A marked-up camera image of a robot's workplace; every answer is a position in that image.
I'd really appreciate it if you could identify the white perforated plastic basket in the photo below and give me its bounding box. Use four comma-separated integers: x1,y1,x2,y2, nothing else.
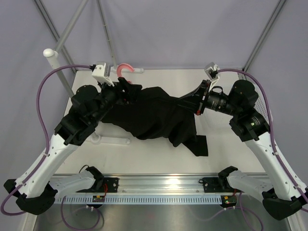
253,83,269,123

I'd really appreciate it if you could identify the white slotted cable duct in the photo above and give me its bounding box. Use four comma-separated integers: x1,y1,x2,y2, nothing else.
55,195,222,205

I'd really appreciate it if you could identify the pink plastic hanger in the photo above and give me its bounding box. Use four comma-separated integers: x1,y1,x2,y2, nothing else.
116,63,135,81

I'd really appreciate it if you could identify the aluminium frame post right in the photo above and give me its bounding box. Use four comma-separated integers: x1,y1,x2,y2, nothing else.
242,0,288,72

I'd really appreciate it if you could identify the aluminium mounting rail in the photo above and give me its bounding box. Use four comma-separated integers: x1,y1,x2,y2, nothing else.
50,174,240,198

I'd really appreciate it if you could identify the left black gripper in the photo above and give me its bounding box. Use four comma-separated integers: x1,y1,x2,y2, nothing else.
90,77,141,124

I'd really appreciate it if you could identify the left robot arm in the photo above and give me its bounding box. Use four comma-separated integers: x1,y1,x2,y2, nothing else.
4,77,142,215

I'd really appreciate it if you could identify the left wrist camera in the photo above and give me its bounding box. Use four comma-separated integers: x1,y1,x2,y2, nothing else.
90,62,114,87

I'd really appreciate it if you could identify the silver white garment rack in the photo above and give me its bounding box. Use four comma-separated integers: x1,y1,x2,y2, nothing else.
35,0,131,145

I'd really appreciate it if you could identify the black shirt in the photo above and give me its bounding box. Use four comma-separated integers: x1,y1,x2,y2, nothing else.
102,87,209,156

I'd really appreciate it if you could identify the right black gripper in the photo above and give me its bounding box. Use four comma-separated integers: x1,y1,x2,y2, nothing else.
175,80,241,117

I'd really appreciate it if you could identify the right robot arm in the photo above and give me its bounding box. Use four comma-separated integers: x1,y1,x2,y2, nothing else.
177,80,308,220

